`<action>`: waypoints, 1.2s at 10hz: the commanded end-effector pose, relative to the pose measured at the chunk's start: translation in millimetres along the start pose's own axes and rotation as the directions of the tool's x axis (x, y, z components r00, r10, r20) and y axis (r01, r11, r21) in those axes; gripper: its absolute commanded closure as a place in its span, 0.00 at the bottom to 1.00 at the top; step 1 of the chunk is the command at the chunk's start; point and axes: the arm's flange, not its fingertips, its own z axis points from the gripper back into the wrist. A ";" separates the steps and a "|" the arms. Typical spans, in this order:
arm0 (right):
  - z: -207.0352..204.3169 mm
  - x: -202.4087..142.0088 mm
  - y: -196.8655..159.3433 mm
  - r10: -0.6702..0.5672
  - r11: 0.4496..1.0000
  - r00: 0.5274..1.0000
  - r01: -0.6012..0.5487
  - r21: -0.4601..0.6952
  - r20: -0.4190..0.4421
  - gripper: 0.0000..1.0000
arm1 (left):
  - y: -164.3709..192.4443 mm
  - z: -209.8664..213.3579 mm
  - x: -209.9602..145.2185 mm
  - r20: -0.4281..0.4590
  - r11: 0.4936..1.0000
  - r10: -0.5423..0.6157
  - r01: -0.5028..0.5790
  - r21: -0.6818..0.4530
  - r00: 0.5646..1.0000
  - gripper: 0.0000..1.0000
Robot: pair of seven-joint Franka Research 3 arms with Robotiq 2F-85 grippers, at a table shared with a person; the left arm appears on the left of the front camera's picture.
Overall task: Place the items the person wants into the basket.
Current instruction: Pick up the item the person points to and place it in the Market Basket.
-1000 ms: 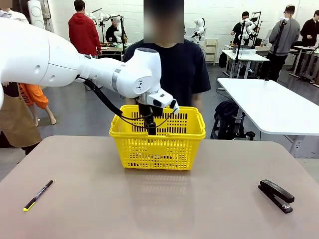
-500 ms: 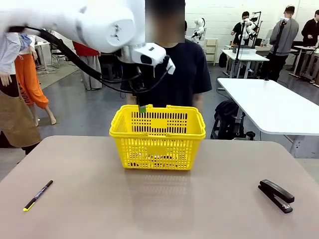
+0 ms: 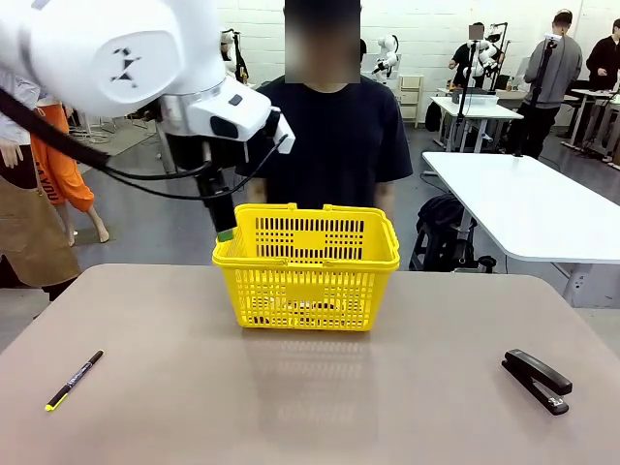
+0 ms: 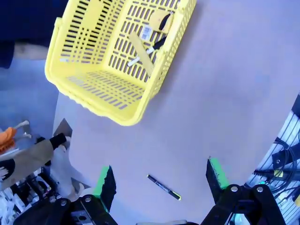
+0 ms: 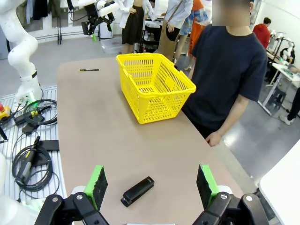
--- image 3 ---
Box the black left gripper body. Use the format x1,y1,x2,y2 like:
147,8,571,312
196,139,250,201

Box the white marker black cap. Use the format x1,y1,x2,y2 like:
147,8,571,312
268,297,316,312

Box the yellow plastic shopping basket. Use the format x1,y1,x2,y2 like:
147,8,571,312
211,202,402,333

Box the person in black t-shirt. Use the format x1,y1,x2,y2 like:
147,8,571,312
232,0,414,214

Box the person with blurred face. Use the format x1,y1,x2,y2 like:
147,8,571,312
449,21,485,88

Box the person in grey hoodie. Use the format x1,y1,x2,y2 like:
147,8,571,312
508,8,584,159

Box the white background robot black stand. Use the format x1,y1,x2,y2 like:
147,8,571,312
220,27,249,81

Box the mannequin with orange pants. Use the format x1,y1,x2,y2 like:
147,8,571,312
28,96,110,246

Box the mannequin with brown apron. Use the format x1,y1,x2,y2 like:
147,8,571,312
0,67,82,301

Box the black stool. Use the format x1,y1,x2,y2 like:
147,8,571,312
409,223,440,271

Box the white shelf cabinet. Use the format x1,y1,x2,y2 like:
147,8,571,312
399,74,425,123

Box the black backpack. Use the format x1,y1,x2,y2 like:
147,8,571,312
416,194,479,272

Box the white background humanoid robot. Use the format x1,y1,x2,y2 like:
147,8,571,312
371,33,402,81

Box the black highlighter pen yellow caps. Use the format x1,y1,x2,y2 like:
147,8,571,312
45,350,105,413

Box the small white desk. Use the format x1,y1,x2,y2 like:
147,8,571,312
429,94,525,152

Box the large white table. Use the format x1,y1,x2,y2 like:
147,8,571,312
421,151,620,309

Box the white robot on tripod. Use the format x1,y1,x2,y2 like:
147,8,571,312
462,21,510,91

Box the black stapler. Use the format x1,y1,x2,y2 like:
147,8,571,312
501,348,574,417

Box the desk with dark legs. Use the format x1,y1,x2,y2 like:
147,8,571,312
561,86,620,162

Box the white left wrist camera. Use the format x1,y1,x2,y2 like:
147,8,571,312
274,129,297,157

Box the black left arm cable sleeve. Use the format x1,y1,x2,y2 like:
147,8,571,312
0,85,290,202

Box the black camera tripod stand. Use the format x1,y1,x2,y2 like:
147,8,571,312
512,32,566,159

